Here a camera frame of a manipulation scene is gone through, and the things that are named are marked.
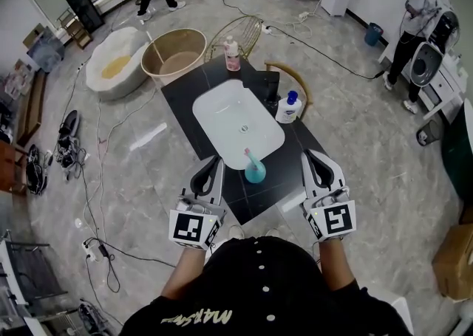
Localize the blue trash bin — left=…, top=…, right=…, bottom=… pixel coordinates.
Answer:
left=364, top=21, right=384, bottom=48

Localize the black mesh wastebasket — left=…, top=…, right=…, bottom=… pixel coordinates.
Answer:
left=415, top=119, right=443, bottom=148

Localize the black tall cabinet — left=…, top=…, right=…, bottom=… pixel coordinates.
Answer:
left=65, top=0, right=106, bottom=35

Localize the black square faucet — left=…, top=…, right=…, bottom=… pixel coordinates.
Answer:
left=241, top=69, right=281, bottom=104

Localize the brown wooden cabinet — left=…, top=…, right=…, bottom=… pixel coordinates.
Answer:
left=0, top=140, right=30, bottom=196

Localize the long wooden shelf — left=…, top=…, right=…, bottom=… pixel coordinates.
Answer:
left=16, top=69, right=49, bottom=148

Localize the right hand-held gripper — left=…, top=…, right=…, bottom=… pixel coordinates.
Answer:
left=300, top=148, right=358, bottom=243

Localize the person's right forearm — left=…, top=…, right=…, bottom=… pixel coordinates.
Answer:
left=318, top=236, right=357, bottom=290

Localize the dark green bathtub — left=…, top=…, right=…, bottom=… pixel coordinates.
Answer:
left=440, top=97, right=473, bottom=203

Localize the cardboard box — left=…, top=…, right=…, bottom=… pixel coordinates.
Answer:
left=432, top=222, right=473, bottom=303

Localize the grey metal rack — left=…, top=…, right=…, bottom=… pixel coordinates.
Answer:
left=0, top=230, right=70, bottom=314

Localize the round tub wooden rim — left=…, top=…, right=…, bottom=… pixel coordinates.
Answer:
left=140, top=28, right=208, bottom=86

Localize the white drawer cabinet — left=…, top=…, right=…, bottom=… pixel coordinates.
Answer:
left=421, top=51, right=471, bottom=122

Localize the gold wire chair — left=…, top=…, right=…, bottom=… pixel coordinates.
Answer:
left=203, top=14, right=265, bottom=64

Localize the white pump bottle blue cap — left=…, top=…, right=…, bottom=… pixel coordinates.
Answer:
left=274, top=90, right=303, bottom=125

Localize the long black floor cable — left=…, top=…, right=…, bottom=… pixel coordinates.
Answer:
left=265, top=24, right=386, bottom=80

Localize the person's left forearm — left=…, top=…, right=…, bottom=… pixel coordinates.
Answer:
left=160, top=247, right=206, bottom=299

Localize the wooden curved chair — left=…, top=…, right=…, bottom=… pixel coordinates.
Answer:
left=263, top=61, right=315, bottom=122

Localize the person's black shirt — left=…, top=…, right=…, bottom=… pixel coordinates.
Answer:
left=119, top=236, right=415, bottom=336

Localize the white inset sink basin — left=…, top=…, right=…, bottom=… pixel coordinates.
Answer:
left=191, top=79, right=287, bottom=171

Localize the pink lotion bottle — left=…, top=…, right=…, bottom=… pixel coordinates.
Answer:
left=222, top=35, right=242, bottom=72

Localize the white stone tub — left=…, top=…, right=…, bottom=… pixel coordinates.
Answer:
left=85, top=26, right=149, bottom=103

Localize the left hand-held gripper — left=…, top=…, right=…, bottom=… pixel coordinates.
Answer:
left=169, top=155, right=228, bottom=251

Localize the grey canvas frame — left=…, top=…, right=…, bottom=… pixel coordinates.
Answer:
left=26, top=25, right=66, bottom=74

